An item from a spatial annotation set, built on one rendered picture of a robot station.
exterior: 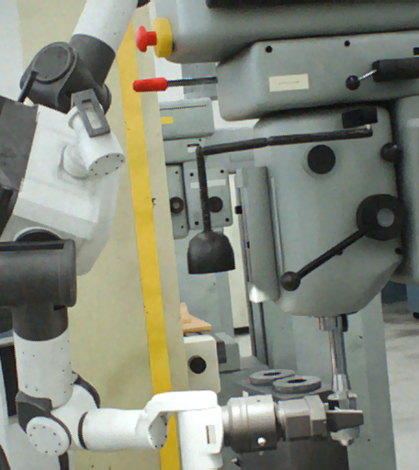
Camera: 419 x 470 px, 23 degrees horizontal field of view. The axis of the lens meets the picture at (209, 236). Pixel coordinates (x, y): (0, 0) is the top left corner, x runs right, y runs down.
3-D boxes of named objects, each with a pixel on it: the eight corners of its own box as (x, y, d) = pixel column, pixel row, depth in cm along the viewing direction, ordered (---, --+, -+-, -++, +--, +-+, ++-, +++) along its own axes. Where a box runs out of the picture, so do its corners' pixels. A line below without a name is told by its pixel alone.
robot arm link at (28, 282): (-6, 343, 160) (-15, 272, 153) (-2, 310, 168) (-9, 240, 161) (68, 340, 162) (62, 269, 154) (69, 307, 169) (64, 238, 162)
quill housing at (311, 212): (299, 324, 150) (277, 108, 148) (260, 310, 170) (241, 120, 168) (417, 307, 154) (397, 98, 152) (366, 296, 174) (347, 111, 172)
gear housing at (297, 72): (258, 109, 145) (251, 39, 145) (218, 123, 169) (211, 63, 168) (470, 91, 153) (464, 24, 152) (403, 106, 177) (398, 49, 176)
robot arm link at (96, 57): (55, 23, 187) (27, 86, 183) (95, 27, 182) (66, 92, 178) (84, 58, 196) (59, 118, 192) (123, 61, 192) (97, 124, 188)
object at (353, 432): (357, 439, 160) (354, 404, 160) (328, 439, 161) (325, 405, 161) (362, 430, 164) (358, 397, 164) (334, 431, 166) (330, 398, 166)
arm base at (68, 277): (-20, 332, 159) (-28, 273, 153) (-13, 285, 170) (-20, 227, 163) (76, 328, 160) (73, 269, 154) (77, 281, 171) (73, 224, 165)
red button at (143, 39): (139, 50, 151) (136, 24, 151) (135, 54, 155) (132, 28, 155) (161, 49, 152) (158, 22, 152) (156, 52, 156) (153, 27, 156)
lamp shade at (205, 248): (178, 274, 153) (175, 233, 152) (217, 267, 157) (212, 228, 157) (206, 274, 147) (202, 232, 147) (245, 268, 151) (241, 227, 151)
